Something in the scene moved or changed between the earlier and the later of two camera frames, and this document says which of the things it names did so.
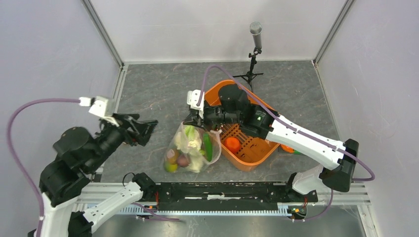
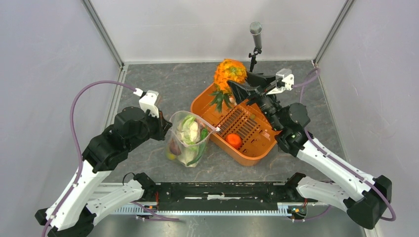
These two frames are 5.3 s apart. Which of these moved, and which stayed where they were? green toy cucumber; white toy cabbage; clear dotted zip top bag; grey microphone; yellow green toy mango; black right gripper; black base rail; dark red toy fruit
Moved: yellow green toy mango; white toy cabbage; black right gripper; dark red toy fruit; clear dotted zip top bag; green toy cucumber
Stayed: grey microphone; black base rail
